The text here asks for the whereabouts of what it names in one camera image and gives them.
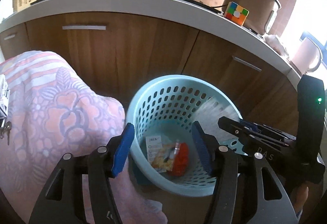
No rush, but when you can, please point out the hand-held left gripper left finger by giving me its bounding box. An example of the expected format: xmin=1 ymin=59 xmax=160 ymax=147
xmin=28 ymin=123 xmax=135 ymax=224

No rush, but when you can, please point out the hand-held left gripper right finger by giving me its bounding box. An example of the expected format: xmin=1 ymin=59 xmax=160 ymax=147
xmin=191 ymin=120 xmax=299 ymax=224

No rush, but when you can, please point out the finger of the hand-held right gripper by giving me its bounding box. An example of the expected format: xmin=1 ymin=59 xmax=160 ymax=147
xmin=241 ymin=120 xmax=297 ymax=144
xmin=218 ymin=116 xmax=256 ymax=148

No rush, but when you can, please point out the light blue perforated basket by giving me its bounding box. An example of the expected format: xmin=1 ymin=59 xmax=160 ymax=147
xmin=126 ymin=75 xmax=243 ymax=197

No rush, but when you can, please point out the white printed carton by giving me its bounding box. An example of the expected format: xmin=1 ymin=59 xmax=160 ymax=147
xmin=0 ymin=75 xmax=11 ymax=119

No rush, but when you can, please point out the person's right forearm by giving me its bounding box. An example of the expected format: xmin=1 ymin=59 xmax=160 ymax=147
xmin=293 ymin=183 xmax=309 ymax=218

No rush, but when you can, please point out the red plastic wrapper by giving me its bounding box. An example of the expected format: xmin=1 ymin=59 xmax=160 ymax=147
xmin=169 ymin=140 xmax=189 ymax=176

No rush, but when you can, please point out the yellow snack packet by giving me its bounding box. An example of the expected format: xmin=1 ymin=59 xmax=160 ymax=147
xmin=151 ymin=144 xmax=177 ymax=172

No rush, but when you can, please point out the wooden cabinet door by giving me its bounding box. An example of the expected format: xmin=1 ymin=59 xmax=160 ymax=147
xmin=181 ymin=31 xmax=299 ymax=122
xmin=26 ymin=12 xmax=200 ymax=102
xmin=0 ymin=22 xmax=32 ymax=61

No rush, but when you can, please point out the white kettle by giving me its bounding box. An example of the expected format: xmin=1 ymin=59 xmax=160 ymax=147
xmin=290 ymin=36 xmax=323 ymax=75

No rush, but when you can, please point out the pink floral blanket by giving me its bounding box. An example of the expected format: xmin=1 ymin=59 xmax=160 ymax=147
xmin=0 ymin=50 xmax=168 ymax=224

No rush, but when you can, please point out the crumpled white plastic bag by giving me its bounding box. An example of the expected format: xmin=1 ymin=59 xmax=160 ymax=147
xmin=263 ymin=34 xmax=289 ymax=57

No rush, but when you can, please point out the colourful puzzle cube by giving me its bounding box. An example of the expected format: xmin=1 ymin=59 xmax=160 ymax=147
xmin=224 ymin=1 xmax=249 ymax=26

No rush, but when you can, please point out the bunch of metal keys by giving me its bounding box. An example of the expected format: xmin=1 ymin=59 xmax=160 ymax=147
xmin=0 ymin=122 xmax=12 ymax=145

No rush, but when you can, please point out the white kitchen countertop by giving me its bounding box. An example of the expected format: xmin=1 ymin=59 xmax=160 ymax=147
xmin=0 ymin=0 xmax=304 ymax=84

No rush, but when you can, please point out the black power cord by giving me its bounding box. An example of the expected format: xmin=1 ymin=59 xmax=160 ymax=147
xmin=204 ymin=1 xmax=230 ymax=14

